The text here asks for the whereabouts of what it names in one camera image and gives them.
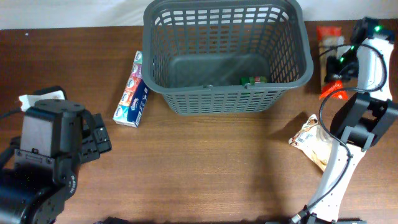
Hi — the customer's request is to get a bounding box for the red biscuit packet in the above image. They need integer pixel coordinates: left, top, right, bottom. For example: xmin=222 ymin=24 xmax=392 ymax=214
xmin=317 ymin=26 xmax=345 ymax=100

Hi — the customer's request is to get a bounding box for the Knorr jar green lid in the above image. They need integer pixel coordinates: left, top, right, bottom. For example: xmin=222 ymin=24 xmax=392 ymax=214
xmin=240 ymin=77 xmax=268 ymax=86

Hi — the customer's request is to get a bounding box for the beige snack wrapper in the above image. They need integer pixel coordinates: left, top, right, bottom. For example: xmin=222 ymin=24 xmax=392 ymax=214
xmin=19 ymin=90 xmax=66 ymax=112

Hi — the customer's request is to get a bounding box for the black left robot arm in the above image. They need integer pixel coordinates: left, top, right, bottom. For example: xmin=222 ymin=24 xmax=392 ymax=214
xmin=1 ymin=100 xmax=111 ymax=224

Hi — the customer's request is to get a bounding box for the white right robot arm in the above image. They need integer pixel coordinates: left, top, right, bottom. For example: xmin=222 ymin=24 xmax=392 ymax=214
xmin=289 ymin=17 xmax=397 ymax=223

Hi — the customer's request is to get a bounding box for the Kleenex tissue multipack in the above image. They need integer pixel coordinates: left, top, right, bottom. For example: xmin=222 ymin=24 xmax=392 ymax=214
xmin=113 ymin=51 xmax=149 ymax=128

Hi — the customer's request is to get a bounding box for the beige snack bag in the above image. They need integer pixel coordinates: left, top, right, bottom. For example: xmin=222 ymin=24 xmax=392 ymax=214
xmin=289 ymin=114 xmax=333 ymax=172

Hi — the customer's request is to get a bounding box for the grey plastic basket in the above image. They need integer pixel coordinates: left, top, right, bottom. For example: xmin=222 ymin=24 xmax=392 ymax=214
xmin=142 ymin=0 xmax=313 ymax=115

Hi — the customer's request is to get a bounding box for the black cable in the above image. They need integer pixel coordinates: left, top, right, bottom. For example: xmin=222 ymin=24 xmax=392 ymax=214
xmin=298 ymin=43 xmax=388 ymax=218

